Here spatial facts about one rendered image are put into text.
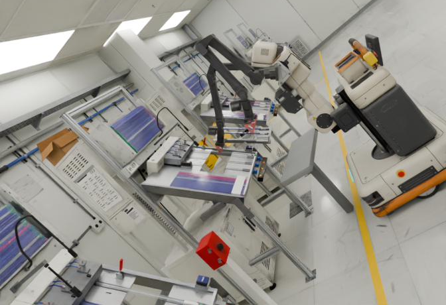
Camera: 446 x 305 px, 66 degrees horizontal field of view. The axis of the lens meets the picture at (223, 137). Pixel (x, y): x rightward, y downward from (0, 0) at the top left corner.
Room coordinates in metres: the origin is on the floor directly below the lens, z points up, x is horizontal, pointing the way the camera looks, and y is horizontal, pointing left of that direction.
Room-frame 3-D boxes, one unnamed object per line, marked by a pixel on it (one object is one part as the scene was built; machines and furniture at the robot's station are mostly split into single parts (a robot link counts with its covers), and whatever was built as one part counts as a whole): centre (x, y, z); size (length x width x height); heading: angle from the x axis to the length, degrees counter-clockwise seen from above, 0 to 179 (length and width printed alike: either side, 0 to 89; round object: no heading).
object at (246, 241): (2.71, 0.60, 0.31); 0.70 x 0.65 x 0.62; 155
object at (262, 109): (3.96, -0.18, 0.65); 1.01 x 0.73 x 1.29; 65
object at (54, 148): (2.74, 0.78, 1.82); 0.68 x 0.30 x 0.20; 155
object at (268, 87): (7.25, -1.49, 0.95); 1.36 x 0.82 x 1.90; 65
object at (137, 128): (2.71, 0.46, 1.52); 0.51 x 0.13 x 0.27; 155
